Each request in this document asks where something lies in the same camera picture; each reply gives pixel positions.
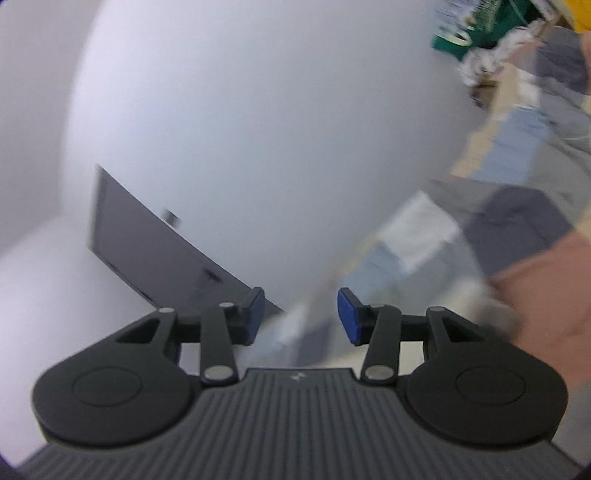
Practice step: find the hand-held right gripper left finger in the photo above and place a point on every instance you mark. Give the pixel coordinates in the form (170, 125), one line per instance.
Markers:
(256, 314)

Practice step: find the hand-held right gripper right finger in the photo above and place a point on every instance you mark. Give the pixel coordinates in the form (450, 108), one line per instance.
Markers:
(348, 314)

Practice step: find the grey door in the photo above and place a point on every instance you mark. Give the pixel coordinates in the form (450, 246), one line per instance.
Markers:
(138, 244)

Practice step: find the patchwork blanket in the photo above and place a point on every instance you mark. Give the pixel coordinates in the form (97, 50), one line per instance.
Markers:
(517, 221)

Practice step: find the cardboard box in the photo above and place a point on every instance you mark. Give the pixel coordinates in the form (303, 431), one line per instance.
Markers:
(485, 94)

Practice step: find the white crumpled cloth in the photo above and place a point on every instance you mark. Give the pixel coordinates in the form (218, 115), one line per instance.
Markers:
(485, 62)

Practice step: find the yellow cloth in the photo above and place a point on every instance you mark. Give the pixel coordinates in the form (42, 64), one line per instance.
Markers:
(579, 14)

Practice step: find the wall light switch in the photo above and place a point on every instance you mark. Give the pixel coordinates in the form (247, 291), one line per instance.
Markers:
(172, 217)

